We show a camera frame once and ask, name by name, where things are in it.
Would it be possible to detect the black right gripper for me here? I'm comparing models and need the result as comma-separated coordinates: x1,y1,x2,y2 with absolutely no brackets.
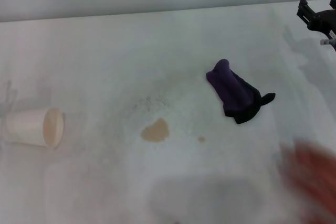
297,0,336,40

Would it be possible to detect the purple rag with black backing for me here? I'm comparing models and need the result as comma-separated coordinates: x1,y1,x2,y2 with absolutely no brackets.
205,58,276,125

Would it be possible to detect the white paper cup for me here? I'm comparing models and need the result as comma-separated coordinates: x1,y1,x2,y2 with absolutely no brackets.
4,107,66,150

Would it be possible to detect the large brown water stain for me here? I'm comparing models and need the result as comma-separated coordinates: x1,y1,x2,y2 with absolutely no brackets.
140,118,170,143

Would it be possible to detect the blurry reddish orange shape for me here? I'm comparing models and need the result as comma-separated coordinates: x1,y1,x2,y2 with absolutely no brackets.
278,137,336,224

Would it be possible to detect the grey plug with thin cable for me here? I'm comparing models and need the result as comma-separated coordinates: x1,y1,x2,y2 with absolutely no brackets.
320,38,336,51

